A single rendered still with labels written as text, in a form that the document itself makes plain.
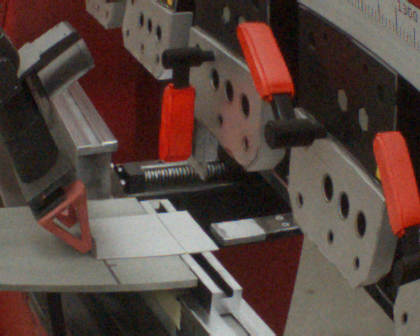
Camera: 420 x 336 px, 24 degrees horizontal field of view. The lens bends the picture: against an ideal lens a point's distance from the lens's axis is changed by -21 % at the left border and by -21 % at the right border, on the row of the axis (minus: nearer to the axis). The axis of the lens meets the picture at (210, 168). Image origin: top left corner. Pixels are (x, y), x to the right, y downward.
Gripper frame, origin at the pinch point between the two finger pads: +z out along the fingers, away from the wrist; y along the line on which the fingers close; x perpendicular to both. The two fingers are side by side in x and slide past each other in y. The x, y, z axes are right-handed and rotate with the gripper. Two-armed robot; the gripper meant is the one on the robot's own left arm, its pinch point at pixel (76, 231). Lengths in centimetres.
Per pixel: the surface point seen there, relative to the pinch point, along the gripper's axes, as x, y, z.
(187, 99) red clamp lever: -13.9, -15.6, -14.1
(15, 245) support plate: 8.1, 0.2, -2.8
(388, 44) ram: -24, -43, -26
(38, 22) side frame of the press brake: -10, 85, 8
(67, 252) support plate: 2.3, -1.6, 0.5
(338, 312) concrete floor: -42, 117, 142
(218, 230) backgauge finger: -12.7, -0.3, 8.6
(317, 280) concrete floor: -44, 139, 144
